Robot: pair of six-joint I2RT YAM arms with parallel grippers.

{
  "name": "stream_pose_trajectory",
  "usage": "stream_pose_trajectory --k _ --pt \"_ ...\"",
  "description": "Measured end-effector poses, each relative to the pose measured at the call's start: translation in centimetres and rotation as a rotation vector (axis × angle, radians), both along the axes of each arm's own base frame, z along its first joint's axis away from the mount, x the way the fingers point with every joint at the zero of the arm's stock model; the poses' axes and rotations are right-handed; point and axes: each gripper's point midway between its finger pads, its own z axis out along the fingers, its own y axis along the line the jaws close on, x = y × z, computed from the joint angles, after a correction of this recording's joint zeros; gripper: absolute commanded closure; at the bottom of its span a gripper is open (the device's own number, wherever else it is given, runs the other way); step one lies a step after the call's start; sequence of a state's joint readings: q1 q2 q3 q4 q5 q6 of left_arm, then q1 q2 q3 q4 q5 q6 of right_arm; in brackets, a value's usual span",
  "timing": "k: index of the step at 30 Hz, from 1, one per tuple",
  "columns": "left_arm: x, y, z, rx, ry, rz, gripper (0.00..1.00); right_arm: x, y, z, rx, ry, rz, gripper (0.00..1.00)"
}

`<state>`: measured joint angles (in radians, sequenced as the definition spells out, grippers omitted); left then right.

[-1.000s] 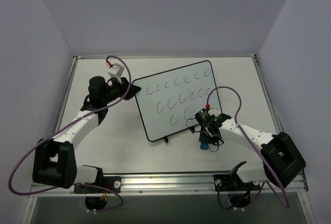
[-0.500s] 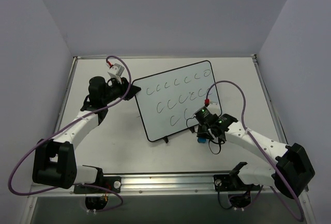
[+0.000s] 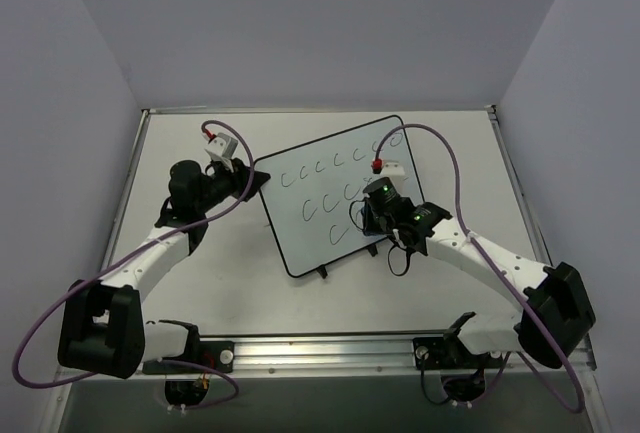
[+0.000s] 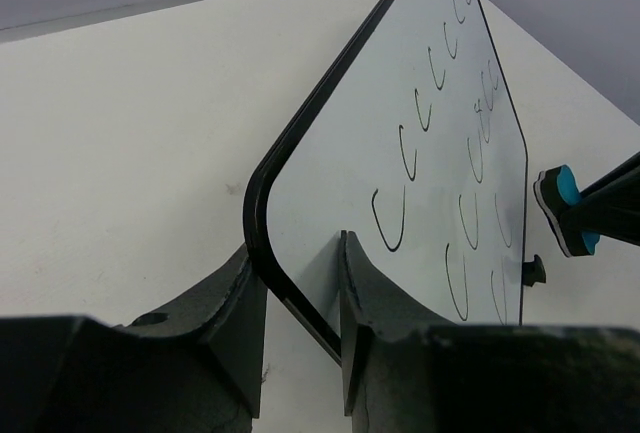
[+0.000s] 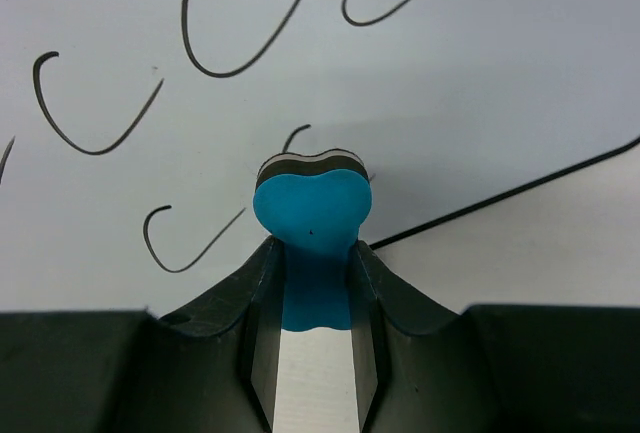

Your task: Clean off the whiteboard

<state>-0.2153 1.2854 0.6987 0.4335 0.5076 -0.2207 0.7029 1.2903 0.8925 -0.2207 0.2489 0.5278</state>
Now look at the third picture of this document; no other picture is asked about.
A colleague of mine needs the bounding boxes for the white whiteboard black frame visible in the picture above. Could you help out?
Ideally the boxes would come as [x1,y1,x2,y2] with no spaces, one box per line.
[255,115,403,278]

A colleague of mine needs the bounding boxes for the blue bone-shaped eraser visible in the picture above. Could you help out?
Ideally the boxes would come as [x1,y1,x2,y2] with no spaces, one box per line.
[362,229,383,238]

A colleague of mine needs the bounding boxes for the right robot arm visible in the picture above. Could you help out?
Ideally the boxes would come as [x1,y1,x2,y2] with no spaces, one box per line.
[363,177,596,369]

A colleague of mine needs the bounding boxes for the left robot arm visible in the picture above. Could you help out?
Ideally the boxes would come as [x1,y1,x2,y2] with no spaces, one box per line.
[57,159,271,379]

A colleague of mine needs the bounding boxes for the right whiteboard foot clip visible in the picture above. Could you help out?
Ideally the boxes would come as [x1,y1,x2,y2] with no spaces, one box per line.
[367,244,378,257]

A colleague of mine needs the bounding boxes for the whiteboard foot clip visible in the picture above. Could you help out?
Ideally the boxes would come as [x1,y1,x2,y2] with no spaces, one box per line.
[317,265,328,280]
[367,244,378,257]

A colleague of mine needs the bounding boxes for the left whiteboard foot clip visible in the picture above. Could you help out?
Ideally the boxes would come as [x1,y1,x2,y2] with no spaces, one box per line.
[317,265,328,280]

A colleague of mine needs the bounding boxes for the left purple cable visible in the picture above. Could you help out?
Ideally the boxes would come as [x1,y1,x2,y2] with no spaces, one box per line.
[12,120,240,409]

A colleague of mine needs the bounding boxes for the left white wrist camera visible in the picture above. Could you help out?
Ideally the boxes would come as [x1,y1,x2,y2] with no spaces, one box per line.
[202,131,238,165]

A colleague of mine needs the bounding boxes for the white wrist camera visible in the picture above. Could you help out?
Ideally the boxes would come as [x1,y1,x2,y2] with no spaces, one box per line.
[371,158,405,180]
[202,131,238,165]

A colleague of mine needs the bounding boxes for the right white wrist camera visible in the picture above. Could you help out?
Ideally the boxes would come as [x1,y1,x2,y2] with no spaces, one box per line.
[371,158,405,180]

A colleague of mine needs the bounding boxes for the aluminium left side rail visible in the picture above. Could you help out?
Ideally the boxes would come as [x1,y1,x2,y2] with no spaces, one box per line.
[101,109,151,268]

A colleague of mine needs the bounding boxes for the aluminium rail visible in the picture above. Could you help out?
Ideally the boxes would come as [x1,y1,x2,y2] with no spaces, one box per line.
[101,109,151,268]
[54,327,599,382]
[487,104,576,332]

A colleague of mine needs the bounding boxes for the aluminium front rail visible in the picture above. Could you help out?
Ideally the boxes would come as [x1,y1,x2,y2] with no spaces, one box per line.
[54,327,599,382]

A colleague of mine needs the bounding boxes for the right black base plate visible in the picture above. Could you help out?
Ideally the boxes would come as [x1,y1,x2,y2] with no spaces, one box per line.
[412,336,473,370]

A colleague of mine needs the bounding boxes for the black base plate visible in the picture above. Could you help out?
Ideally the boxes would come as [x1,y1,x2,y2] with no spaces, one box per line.
[142,340,235,375]
[412,336,473,370]

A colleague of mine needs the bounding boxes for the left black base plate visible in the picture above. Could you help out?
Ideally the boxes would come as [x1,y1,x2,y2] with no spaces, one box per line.
[142,340,235,375]

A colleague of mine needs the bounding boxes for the aluminium right side rail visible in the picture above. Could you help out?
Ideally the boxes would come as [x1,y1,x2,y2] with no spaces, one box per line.
[487,104,576,332]

